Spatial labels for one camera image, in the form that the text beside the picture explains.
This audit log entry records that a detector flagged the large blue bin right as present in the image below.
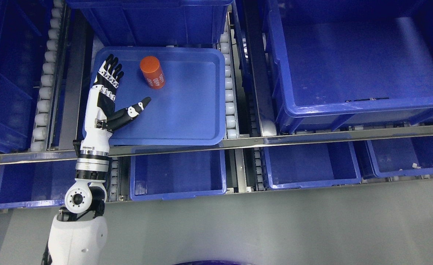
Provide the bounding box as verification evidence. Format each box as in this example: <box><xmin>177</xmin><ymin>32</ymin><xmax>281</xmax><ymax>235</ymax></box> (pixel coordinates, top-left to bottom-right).
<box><xmin>258</xmin><ymin>0</ymin><xmax>433</xmax><ymax>134</ymax></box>

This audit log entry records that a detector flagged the white roller track centre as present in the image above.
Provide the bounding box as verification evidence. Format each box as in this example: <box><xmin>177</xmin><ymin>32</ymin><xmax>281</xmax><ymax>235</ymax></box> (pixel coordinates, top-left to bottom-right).
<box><xmin>217</xmin><ymin>15</ymin><xmax>239</xmax><ymax>139</ymax></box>

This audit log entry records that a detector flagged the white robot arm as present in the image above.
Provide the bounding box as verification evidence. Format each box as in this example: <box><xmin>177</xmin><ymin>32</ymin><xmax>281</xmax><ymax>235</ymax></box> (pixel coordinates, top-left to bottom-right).
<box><xmin>41</xmin><ymin>143</ymin><xmax>110</xmax><ymax>265</ymax></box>

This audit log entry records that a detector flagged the blue shallow plastic tray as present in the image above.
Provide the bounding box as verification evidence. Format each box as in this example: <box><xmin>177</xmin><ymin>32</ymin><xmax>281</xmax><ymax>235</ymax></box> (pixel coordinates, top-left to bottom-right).
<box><xmin>91</xmin><ymin>46</ymin><xmax>226</xmax><ymax>146</ymax></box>

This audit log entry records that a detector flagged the blue lower bin left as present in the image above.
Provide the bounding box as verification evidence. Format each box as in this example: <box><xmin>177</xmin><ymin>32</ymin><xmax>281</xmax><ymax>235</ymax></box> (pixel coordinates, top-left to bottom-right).
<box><xmin>0</xmin><ymin>160</ymin><xmax>76</xmax><ymax>209</ymax></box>

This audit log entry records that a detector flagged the blue bin far left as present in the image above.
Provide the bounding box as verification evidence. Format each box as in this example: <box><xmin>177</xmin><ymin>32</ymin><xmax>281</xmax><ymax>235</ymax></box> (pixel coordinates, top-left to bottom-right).
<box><xmin>0</xmin><ymin>0</ymin><xmax>53</xmax><ymax>153</ymax></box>

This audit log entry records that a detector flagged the blue lower bin far right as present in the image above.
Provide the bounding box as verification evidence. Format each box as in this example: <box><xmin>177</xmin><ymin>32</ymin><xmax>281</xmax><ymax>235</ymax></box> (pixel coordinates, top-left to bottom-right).
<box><xmin>353</xmin><ymin>136</ymin><xmax>433</xmax><ymax>179</ymax></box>

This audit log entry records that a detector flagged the metal shelf front rail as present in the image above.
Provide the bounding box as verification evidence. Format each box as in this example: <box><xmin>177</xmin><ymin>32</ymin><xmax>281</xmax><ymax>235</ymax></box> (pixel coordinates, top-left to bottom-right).
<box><xmin>0</xmin><ymin>126</ymin><xmax>433</xmax><ymax>165</ymax></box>

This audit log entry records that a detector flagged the white roller track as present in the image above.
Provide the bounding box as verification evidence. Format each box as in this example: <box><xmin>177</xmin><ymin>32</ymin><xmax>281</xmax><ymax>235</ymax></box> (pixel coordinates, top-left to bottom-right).
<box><xmin>29</xmin><ymin>0</ymin><xmax>65</xmax><ymax>152</ymax></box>
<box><xmin>217</xmin><ymin>15</ymin><xmax>239</xmax><ymax>139</ymax></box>

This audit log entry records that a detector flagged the blue bin top centre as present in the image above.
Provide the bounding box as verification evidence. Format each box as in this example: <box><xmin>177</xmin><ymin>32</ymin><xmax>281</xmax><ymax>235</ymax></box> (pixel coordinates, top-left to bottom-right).
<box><xmin>67</xmin><ymin>0</ymin><xmax>233</xmax><ymax>46</ymax></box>

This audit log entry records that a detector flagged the blue lower bin centre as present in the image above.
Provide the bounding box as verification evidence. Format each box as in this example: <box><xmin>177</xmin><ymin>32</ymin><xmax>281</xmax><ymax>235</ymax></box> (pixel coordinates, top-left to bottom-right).
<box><xmin>129</xmin><ymin>150</ymin><xmax>227</xmax><ymax>201</ymax></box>

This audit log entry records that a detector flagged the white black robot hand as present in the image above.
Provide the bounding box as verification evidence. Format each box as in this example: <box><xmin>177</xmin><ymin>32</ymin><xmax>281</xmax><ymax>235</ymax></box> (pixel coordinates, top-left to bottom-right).
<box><xmin>79</xmin><ymin>54</ymin><xmax>152</xmax><ymax>155</ymax></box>

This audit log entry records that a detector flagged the white roller track left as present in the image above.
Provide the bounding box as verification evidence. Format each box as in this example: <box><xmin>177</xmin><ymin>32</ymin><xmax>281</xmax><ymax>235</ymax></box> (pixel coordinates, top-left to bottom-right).
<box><xmin>29</xmin><ymin>0</ymin><xmax>65</xmax><ymax>152</ymax></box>

